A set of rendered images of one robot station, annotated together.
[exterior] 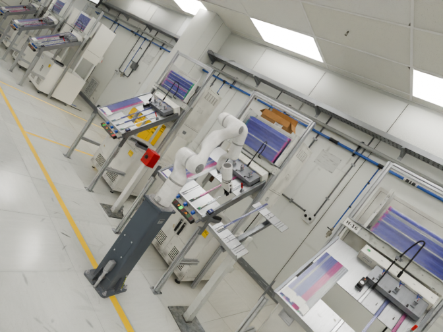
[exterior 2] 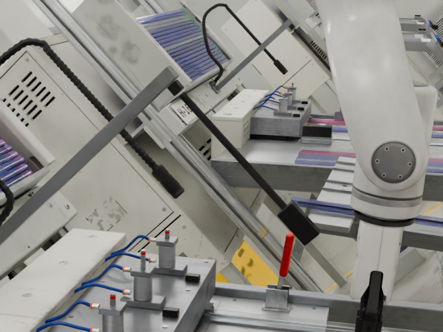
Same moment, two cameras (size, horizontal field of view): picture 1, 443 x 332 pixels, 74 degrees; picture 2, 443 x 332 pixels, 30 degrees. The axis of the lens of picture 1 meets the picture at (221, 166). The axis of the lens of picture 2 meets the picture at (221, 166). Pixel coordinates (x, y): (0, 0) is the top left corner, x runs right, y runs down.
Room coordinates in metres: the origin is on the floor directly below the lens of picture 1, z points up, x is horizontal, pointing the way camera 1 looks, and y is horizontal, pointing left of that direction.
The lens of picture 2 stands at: (2.81, 0.81, 1.27)
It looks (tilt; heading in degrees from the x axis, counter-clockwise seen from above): 2 degrees down; 252
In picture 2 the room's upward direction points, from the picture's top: 42 degrees counter-clockwise
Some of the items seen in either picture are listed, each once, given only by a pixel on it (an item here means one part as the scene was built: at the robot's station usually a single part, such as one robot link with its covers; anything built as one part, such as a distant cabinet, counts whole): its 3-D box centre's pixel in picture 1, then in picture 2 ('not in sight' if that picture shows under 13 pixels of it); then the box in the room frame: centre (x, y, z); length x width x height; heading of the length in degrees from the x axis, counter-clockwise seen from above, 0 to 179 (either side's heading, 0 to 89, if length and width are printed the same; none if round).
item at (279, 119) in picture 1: (283, 122); not in sight; (3.14, -0.27, 1.82); 0.68 x 0.30 x 0.20; 54
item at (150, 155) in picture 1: (133, 182); not in sight; (3.01, 0.65, 0.39); 0.24 x 0.24 x 0.78; 54
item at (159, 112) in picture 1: (136, 139); not in sight; (3.66, 1.07, 0.66); 1.01 x 0.73 x 1.31; 144
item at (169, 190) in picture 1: (168, 192); not in sight; (1.98, 0.19, 0.79); 0.19 x 0.19 x 0.18
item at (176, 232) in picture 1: (194, 236); not in sight; (2.97, -0.20, 0.31); 0.70 x 0.65 x 0.62; 54
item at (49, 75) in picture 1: (73, 53); not in sight; (5.70, 3.62, 0.95); 1.36 x 0.82 x 1.90; 144
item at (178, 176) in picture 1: (182, 165); not in sight; (2.00, 0.22, 1.00); 0.19 x 0.12 x 0.24; 55
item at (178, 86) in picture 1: (159, 126); not in sight; (3.83, 0.96, 0.95); 1.35 x 0.82 x 1.90; 144
